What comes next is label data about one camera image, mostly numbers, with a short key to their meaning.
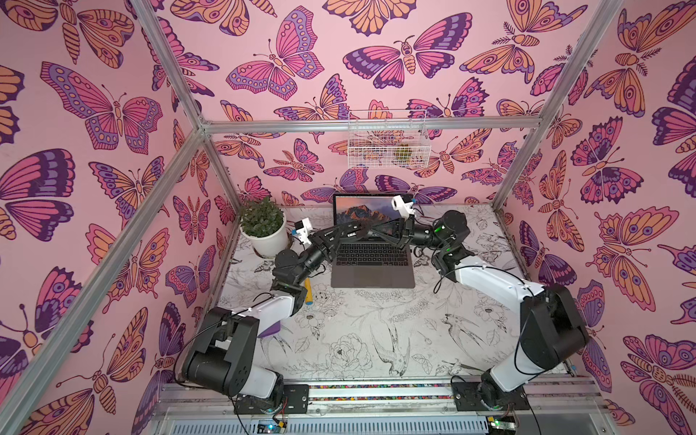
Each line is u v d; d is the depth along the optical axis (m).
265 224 0.94
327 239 0.71
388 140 0.95
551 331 0.45
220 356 0.43
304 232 0.75
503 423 0.70
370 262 1.03
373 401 0.75
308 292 0.94
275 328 0.85
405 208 0.71
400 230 0.67
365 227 0.69
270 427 0.71
